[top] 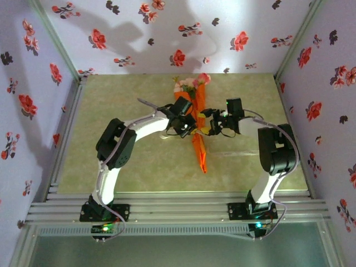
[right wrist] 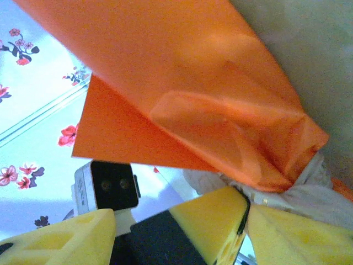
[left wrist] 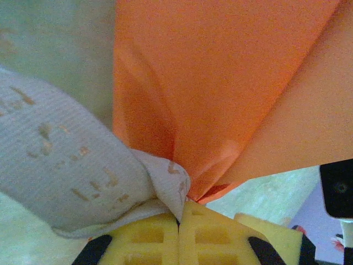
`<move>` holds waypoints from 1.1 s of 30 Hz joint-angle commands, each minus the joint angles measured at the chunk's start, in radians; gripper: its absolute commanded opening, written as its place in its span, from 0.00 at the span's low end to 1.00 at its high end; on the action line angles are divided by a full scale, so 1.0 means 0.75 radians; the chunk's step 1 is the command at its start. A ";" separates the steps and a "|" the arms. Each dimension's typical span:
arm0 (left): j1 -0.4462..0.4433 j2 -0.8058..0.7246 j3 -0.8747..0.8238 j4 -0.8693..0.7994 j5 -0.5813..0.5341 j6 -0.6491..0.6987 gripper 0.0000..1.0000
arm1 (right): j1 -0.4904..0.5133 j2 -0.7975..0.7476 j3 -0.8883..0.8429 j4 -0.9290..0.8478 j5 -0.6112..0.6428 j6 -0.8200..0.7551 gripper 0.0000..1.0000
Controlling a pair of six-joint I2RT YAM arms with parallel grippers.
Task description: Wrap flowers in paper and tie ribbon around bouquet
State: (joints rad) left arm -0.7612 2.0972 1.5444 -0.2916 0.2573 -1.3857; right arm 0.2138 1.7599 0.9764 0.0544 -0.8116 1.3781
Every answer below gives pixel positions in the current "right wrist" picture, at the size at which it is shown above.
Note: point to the orange wrapping paper sheet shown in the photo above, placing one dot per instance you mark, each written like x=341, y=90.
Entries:
x=165, y=69

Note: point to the aluminium corner post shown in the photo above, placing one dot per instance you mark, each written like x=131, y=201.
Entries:
x=41, y=116

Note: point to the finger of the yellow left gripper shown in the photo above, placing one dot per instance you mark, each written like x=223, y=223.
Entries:
x=212, y=220

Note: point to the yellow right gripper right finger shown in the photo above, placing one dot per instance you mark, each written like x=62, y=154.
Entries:
x=298, y=243

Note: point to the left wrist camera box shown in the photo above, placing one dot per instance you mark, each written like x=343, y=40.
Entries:
x=113, y=185

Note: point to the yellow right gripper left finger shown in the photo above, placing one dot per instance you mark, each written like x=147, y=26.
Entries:
x=55, y=243

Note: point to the white ribbon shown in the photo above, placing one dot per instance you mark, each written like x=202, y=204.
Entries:
x=303, y=193

